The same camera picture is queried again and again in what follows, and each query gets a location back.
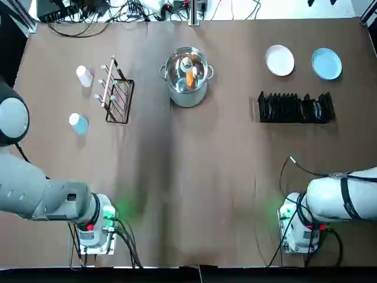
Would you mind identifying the light blue plate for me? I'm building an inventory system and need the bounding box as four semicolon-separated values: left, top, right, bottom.
311;47;343;81

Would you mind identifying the black drying rack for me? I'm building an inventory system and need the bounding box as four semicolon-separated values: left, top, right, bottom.
257;91;336;124

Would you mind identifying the light blue cup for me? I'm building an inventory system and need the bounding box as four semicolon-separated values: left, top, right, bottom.
68;113;89;136

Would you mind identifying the white cup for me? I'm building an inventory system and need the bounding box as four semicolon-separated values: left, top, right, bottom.
75;65;94;88

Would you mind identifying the black loose cable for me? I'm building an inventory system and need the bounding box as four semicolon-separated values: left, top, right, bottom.
47;20;111;38

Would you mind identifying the black cable with silver plug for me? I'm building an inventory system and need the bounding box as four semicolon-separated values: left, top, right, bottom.
279;156;353;197

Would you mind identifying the white plate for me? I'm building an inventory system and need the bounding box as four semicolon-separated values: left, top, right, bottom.
265;44;295;77

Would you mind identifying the aluminium frame post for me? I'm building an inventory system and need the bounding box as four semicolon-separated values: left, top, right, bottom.
188;0;207;27

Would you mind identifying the stainless steel pot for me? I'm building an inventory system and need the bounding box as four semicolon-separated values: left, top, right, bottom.
159;46;214;108

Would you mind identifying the black electronics box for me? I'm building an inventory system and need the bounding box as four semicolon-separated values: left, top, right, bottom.
37;0;79;23

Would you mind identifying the glass pot lid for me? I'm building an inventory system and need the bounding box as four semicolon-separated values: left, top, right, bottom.
164;47;209;93

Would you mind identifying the aluminium frame rail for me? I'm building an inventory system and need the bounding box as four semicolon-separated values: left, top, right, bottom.
359;0;377;29
22;0;38;33

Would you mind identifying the black base cable bundle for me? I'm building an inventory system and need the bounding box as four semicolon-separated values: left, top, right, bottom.
266;222;345;268
110;216;144;269

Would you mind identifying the black wire cup holder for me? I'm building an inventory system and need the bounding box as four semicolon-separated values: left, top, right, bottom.
94;55;135;124

